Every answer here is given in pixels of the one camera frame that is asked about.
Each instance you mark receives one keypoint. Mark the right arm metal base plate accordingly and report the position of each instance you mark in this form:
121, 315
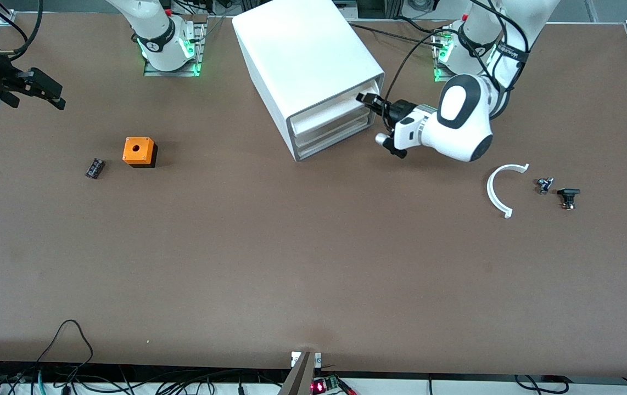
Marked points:
199, 49

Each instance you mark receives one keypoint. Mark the white lowest cabinet drawer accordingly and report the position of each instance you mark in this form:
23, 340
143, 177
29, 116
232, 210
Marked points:
335, 146

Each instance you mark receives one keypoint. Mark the white beam mounting bracket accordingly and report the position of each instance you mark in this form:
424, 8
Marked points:
318, 359

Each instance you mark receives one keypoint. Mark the white highest cabinet drawer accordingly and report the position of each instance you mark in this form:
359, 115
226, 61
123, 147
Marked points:
335, 112

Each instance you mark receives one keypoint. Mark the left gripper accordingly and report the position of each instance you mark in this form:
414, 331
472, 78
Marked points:
394, 110

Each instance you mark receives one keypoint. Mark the circuit board with red light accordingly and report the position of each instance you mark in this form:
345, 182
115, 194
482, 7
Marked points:
327, 385

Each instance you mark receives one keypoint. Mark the orange black button enclosure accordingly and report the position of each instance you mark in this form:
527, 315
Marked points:
138, 148

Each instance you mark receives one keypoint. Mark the white middle-level cabinet drawer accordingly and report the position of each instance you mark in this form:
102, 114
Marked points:
335, 133

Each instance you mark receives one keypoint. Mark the white drawer cabinet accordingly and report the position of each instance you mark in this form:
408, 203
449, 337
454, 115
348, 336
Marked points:
302, 49

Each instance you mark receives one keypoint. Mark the small black terminal block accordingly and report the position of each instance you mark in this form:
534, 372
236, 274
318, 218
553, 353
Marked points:
95, 168

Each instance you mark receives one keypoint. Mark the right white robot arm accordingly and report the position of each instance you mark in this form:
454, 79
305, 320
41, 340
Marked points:
160, 33

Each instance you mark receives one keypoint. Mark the grey aluminium camera beam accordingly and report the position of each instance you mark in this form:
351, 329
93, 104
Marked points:
300, 378

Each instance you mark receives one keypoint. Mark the white semicircular plastic bracket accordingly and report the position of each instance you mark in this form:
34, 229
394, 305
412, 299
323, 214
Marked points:
490, 192

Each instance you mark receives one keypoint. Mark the small metal tee fitting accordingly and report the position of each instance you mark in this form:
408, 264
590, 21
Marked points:
544, 185

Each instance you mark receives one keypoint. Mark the black switch contact module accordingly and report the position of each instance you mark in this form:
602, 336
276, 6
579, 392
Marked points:
568, 193

